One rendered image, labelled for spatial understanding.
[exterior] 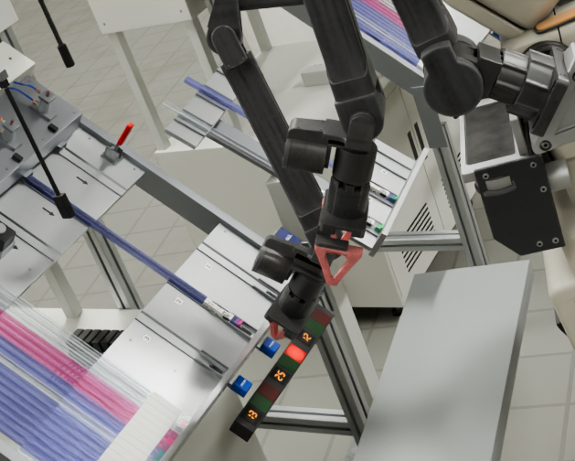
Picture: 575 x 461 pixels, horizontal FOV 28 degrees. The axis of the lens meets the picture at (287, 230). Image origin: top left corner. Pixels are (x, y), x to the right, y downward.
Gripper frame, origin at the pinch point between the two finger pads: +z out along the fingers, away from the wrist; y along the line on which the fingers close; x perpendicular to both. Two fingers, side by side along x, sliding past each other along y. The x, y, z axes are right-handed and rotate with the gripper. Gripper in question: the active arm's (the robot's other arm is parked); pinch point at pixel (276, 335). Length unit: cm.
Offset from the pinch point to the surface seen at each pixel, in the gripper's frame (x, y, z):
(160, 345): -15.7, 13.7, 4.0
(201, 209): -26.8, -19.1, 3.3
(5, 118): -65, -4, -3
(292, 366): 5.5, -0.2, 5.0
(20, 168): -56, 3, -1
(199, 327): -12.2, 5.4, 4.0
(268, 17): -97, -284, 150
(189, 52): -141, -331, 233
